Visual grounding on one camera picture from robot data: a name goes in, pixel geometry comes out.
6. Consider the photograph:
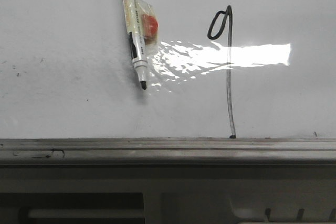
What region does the white black-tip whiteboard marker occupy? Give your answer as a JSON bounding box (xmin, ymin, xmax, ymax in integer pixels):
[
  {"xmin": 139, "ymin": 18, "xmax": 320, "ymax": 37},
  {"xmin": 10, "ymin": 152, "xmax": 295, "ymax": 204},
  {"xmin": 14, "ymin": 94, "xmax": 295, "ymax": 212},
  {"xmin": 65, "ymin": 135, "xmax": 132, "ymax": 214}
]
[{"xmin": 122, "ymin": 0, "xmax": 148, "ymax": 90}]

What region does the red round magnet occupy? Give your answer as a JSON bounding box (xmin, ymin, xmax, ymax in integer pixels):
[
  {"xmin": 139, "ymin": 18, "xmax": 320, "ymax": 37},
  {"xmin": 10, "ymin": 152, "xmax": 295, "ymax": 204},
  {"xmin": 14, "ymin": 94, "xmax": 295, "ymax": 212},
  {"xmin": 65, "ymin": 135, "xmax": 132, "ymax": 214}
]
[{"xmin": 142, "ymin": 14, "xmax": 158, "ymax": 39}]

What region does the white whiteboard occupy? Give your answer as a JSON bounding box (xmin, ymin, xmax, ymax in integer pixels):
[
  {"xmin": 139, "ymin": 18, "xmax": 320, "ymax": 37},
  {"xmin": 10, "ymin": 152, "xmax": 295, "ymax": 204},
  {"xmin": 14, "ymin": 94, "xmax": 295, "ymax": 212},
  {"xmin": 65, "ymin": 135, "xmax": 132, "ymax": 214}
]
[{"xmin": 1, "ymin": 0, "xmax": 335, "ymax": 138}]

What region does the grey plastic housing below board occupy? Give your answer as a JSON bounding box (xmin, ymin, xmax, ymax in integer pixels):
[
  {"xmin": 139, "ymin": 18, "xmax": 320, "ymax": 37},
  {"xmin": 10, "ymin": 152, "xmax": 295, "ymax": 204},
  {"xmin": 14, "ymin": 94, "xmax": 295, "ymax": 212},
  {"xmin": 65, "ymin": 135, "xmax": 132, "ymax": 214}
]
[{"xmin": 1, "ymin": 166, "xmax": 335, "ymax": 223}]

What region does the grey aluminium whiteboard frame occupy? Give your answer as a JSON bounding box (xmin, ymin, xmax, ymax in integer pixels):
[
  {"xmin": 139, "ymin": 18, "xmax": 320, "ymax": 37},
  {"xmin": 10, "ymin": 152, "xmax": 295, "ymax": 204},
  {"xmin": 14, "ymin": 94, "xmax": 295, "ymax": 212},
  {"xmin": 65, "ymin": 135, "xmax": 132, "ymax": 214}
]
[{"xmin": 1, "ymin": 137, "xmax": 335, "ymax": 166}]

